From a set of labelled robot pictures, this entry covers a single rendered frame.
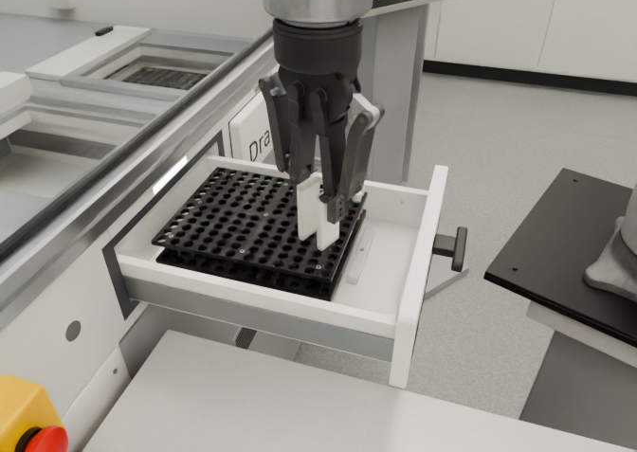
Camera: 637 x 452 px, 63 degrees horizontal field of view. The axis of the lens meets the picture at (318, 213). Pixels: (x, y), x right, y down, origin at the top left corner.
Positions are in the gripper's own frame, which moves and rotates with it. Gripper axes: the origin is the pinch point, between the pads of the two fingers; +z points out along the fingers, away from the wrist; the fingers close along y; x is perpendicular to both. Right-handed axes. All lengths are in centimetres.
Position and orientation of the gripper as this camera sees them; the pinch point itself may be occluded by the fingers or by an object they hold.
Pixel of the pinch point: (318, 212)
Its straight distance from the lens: 54.6
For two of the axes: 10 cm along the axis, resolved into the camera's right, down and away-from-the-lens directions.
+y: -7.6, -3.8, 5.2
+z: 0.0, 8.1, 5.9
